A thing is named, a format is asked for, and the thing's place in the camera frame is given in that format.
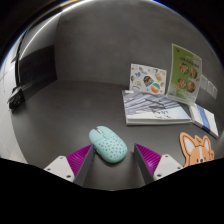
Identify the white and blue book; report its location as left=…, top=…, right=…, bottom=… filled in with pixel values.
left=188, top=102, right=220, bottom=140

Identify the white sticker sheet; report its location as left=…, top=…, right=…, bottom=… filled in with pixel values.
left=128, top=63, right=168, bottom=95

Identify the orange corgi-shaped mouse pad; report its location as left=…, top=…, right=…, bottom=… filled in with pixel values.
left=179, top=131, right=216, bottom=168

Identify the mint green computer mouse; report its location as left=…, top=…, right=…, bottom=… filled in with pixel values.
left=88, top=125, right=129, bottom=164

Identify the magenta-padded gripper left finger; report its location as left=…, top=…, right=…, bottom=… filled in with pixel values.
left=43, top=143, right=97, bottom=188

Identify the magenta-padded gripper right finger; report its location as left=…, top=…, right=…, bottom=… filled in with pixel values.
left=133, top=142, right=184, bottom=185

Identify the large grey-covered book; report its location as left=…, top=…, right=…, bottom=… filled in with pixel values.
left=121, top=89, right=193, bottom=126

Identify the green food poster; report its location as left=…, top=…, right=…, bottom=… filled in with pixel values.
left=165, top=43, right=203, bottom=106

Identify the white wall socket plate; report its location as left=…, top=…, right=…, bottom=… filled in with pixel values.
left=199, top=74, right=219, bottom=100

